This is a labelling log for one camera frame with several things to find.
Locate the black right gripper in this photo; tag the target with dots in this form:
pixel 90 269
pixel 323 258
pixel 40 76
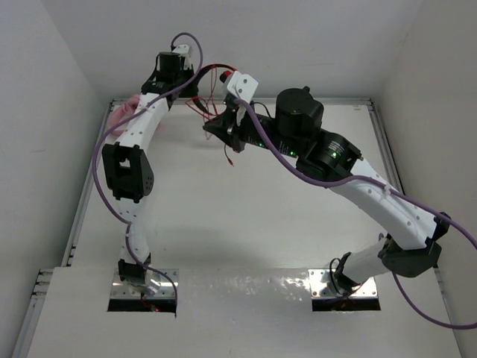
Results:
pixel 228 128

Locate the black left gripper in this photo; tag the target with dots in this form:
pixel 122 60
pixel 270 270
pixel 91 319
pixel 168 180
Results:
pixel 189 92

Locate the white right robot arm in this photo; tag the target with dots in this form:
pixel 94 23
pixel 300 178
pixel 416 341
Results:
pixel 410 246

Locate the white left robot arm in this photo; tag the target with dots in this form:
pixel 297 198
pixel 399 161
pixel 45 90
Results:
pixel 128 172

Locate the pink cloth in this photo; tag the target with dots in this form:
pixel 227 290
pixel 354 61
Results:
pixel 123 112

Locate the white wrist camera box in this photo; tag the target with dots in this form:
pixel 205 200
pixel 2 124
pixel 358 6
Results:
pixel 241 86

